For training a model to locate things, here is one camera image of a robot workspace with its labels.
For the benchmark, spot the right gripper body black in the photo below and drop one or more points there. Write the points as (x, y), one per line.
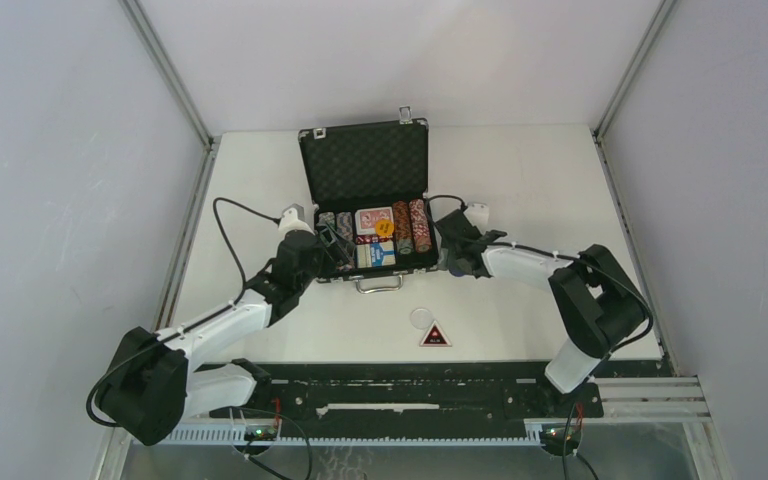
(448, 256)

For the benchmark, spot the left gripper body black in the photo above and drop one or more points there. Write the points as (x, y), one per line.
(316, 269)

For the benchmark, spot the blue playing card box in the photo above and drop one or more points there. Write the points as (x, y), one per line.
(375, 255)

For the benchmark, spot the red playing card deck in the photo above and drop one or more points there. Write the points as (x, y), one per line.
(367, 219)

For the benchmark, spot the orange blind button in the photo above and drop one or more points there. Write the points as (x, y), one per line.
(384, 228)

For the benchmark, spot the black aluminium poker case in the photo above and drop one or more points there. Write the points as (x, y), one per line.
(368, 165)

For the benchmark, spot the white dealer button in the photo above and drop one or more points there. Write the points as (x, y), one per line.
(421, 318)

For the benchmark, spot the red black triangle card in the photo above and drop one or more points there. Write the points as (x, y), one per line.
(435, 337)

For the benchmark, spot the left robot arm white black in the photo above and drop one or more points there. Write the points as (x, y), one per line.
(155, 380)

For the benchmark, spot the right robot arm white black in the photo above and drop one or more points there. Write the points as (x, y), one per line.
(601, 309)

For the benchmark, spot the red dice in case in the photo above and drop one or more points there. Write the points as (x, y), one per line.
(371, 238)

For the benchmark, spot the blue-white chip row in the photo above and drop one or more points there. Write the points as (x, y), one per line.
(344, 227)

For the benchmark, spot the red-white chip row top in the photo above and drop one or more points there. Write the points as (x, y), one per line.
(420, 228)

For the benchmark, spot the green chip row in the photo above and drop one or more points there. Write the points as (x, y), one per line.
(328, 219)

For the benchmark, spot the orange chip row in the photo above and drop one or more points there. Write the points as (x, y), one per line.
(402, 221)

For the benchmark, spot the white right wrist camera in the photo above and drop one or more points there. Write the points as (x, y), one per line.
(478, 215)

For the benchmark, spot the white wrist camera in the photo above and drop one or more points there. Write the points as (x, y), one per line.
(478, 215)
(293, 219)

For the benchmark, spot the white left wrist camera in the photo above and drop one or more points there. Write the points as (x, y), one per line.
(293, 219)

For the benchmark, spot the black mounting rail base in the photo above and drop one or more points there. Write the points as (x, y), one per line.
(419, 401)

